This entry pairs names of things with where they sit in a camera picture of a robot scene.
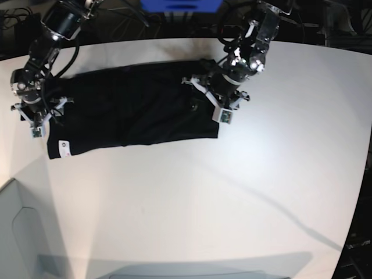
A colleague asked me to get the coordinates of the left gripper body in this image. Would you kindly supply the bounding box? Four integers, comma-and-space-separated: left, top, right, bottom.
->
181, 74, 250, 110

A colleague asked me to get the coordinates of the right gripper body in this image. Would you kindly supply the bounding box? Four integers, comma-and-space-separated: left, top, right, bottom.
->
10, 97, 74, 130

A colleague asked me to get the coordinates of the black T-shirt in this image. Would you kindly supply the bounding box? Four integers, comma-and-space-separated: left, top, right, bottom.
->
46, 60, 219, 159

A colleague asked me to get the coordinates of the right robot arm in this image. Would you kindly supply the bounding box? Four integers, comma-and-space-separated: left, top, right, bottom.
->
10, 1, 102, 137

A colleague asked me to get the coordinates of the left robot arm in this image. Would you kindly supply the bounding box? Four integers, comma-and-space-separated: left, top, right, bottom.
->
183, 1, 294, 110

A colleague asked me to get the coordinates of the white T-shirt label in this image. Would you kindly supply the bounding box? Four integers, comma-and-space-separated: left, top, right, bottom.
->
58, 140, 71, 158

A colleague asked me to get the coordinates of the blue plastic bin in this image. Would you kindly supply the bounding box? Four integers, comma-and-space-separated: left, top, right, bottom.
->
140, 0, 223, 13

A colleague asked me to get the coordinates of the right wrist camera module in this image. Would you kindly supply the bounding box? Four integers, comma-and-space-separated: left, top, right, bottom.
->
30, 126, 46, 138

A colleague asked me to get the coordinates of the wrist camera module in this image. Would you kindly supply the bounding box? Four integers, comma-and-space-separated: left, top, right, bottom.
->
30, 126, 46, 138
212, 107, 233, 124

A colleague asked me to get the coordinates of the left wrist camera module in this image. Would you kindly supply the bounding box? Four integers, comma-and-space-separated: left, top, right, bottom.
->
212, 107, 233, 124

